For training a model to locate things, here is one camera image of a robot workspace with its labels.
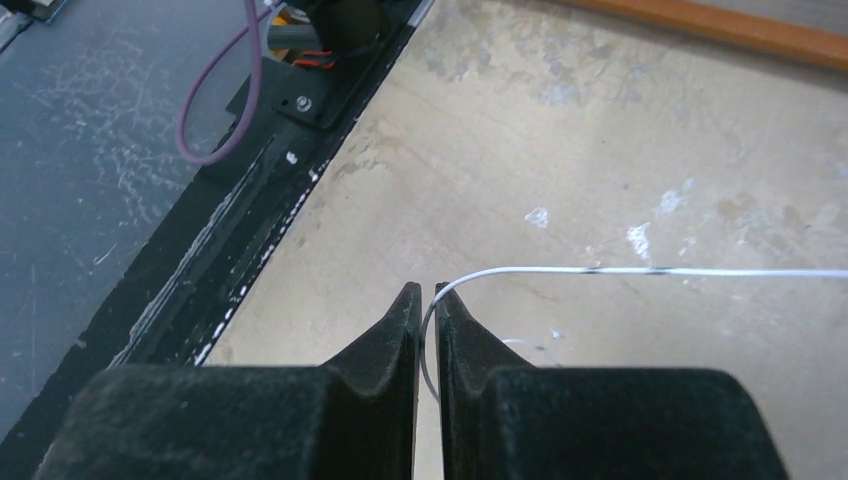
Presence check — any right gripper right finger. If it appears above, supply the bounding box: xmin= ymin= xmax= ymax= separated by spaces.
xmin=435 ymin=292 xmax=788 ymax=479

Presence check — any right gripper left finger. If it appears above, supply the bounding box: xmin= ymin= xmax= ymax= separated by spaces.
xmin=36 ymin=282 xmax=422 ymax=479

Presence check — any white cable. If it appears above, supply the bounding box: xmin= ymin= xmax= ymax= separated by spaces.
xmin=419 ymin=266 xmax=848 ymax=404

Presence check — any wooden rack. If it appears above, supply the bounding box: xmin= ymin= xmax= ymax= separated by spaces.
xmin=570 ymin=1 xmax=847 ymax=73

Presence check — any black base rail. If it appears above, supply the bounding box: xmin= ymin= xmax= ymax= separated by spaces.
xmin=0 ymin=0 xmax=435 ymax=480

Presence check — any aluminium frame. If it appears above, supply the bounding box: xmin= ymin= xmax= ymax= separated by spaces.
xmin=1 ymin=0 xmax=67 ymax=52

